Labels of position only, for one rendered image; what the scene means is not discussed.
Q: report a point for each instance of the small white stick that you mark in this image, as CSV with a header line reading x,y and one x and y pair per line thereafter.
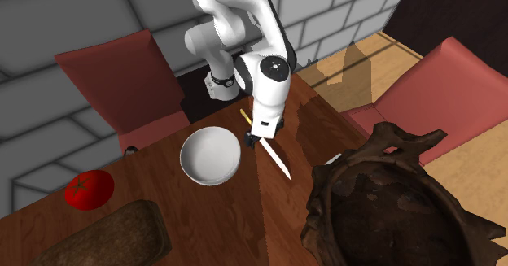
x,y
332,159

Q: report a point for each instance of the white bowl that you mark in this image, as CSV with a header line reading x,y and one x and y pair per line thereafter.
x,y
210,156

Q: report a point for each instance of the brown bread loaf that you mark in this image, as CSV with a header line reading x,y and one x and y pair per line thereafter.
x,y
111,237

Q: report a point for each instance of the red chair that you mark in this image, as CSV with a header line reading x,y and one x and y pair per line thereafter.
x,y
123,78
448,94

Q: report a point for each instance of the brown wooden table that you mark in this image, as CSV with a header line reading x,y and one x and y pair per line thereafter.
x,y
222,225

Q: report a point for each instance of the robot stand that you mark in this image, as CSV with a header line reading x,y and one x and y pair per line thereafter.
x,y
198,102

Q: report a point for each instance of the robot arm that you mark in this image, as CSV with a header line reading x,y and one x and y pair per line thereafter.
x,y
238,3

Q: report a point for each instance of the dark brown spiky bowl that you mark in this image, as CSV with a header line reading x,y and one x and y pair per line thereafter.
x,y
397,217

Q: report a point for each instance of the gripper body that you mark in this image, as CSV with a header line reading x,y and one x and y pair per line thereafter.
x,y
250,139

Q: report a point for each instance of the red tomato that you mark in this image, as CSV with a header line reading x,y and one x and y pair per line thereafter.
x,y
92,192

